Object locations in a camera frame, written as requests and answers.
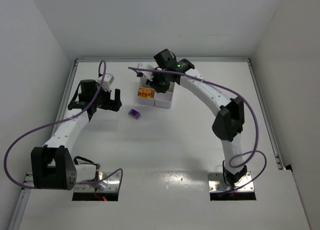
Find orange printed round lego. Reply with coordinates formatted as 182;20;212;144
138;88;154;98

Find purple arch lego with red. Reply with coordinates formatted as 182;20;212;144
128;109;141;119

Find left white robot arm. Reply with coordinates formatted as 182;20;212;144
30;80;122;190

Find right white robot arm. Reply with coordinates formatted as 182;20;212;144
147;49;247;187

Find white six-compartment container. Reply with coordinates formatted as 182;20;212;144
137;77;175;109

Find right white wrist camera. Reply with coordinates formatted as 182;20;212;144
136;63;155;81

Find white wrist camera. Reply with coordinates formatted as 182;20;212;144
97;74;115;92
136;63;155;81

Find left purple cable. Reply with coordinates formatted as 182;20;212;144
4;60;124;190

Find purple cable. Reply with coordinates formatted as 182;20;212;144
127;66;268;197
4;60;124;190

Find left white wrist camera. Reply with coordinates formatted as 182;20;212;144
97;74;115;92

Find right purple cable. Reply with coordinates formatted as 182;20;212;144
127;66;268;197

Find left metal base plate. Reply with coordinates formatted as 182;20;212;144
73;171;122;193

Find metal base plate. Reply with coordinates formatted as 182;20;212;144
207;171;255;193
73;171;122;193

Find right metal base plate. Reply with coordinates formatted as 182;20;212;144
207;171;255;193

